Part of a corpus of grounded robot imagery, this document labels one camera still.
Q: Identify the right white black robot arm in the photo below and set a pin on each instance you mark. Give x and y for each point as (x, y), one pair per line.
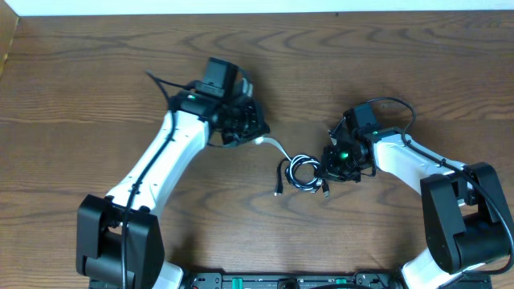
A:
(468, 224)

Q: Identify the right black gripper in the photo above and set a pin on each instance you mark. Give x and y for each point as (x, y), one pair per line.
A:
(335, 165)

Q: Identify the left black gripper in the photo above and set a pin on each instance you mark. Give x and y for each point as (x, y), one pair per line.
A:
(249, 125)

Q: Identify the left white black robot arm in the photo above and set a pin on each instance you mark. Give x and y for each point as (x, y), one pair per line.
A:
(118, 241)

